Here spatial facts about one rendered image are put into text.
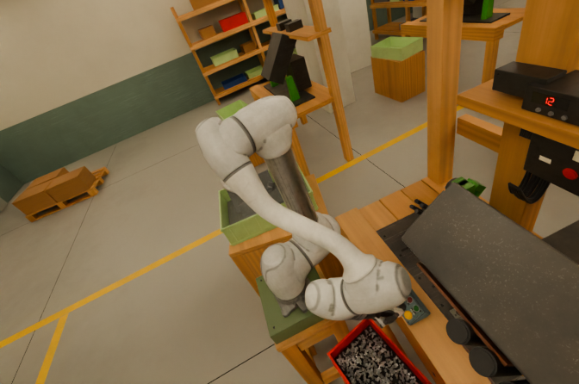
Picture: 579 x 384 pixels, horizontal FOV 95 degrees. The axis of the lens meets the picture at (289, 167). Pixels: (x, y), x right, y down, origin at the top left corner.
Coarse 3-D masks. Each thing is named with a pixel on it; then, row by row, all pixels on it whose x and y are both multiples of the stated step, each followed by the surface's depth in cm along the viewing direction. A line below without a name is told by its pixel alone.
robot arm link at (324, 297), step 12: (312, 288) 74; (324, 288) 73; (336, 288) 73; (312, 300) 73; (324, 300) 71; (336, 300) 72; (312, 312) 73; (324, 312) 72; (336, 312) 72; (348, 312) 71
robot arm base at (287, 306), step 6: (306, 282) 117; (300, 294) 113; (282, 300) 114; (288, 300) 113; (294, 300) 113; (300, 300) 112; (282, 306) 115; (288, 306) 114; (294, 306) 113; (300, 306) 111; (282, 312) 113; (288, 312) 112; (306, 312) 111
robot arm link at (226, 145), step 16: (208, 128) 75; (224, 128) 76; (240, 128) 76; (208, 144) 75; (224, 144) 75; (240, 144) 76; (208, 160) 76; (224, 160) 74; (240, 160) 76; (224, 176) 76
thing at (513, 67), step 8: (512, 64) 82; (520, 64) 80; (528, 64) 79; (496, 72) 83; (504, 72) 80; (512, 72) 78; (520, 72) 77; (528, 72) 76; (536, 72) 75; (544, 72) 73; (552, 72) 72; (560, 72) 71; (496, 80) 84; (504, 80) 81; (512, 80) 79; (520, 80) 77; (528, 80) 75; (536, 80) 73; (544, 80) 71; (552, 80) 71; (496, 88) 85; (504, 88) 82; (512, 88) 80; (520, 88) 78; (520, 96) 79
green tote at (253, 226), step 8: (224, 192) 198; (312, 192) 165; (224, 200) 198; (312, 200) 169; (224, 208) 188; (224, 216) 180; (256, 216) 164; (224, 224) 173; (232, 224) 164; (240, 224) 165; (248, 224) 166; (256, 224) 168; (264, 224) 170; (224, 232) 165; (232, 232) 166; (240, 232) 168; (248, 232) 170; (256, 232) 172; (264, 232) 174; (232, 240) 170; (240, 240) 171
